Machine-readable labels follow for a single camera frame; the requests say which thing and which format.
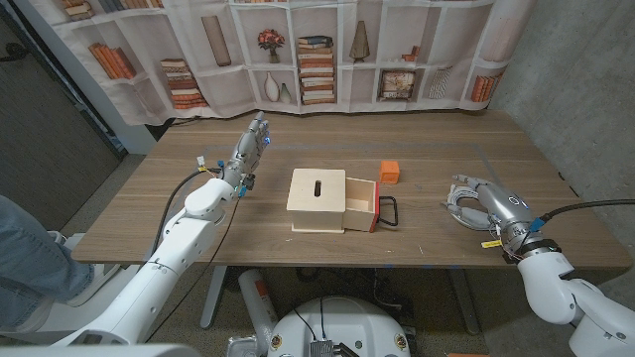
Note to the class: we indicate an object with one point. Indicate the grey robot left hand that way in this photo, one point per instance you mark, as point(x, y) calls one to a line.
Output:
point(246, 151)

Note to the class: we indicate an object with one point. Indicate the printed bookshelf backdrop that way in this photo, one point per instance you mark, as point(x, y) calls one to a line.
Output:
point(223, 94)

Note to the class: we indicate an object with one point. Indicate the light wooden box with slot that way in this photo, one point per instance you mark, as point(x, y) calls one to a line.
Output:
point(317, 203)

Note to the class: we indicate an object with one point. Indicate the grey table leg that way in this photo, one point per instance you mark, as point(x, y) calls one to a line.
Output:
point(464, 302)
point(214, 297)

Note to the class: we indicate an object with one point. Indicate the person leg in blue jeans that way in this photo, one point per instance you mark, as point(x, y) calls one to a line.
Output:
point(35, 268)

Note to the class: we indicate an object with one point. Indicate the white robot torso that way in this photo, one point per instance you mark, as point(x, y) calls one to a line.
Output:
point(342, 322)

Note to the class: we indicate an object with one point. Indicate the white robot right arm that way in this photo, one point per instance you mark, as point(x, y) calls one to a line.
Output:
point(550, 282)

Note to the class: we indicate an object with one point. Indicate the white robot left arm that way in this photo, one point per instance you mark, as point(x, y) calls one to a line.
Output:
point(166, 258)

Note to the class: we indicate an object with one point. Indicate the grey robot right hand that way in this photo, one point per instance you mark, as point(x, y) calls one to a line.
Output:
point(506, 208)

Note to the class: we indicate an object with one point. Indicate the wooden drawer with red front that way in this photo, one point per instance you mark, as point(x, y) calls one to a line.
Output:
point(359, 191)

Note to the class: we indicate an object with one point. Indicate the white cylinder with orange label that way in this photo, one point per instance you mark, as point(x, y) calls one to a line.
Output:
point(255, 302)

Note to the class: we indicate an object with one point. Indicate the orange block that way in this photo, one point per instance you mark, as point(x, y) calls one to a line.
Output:
point(390, 172)

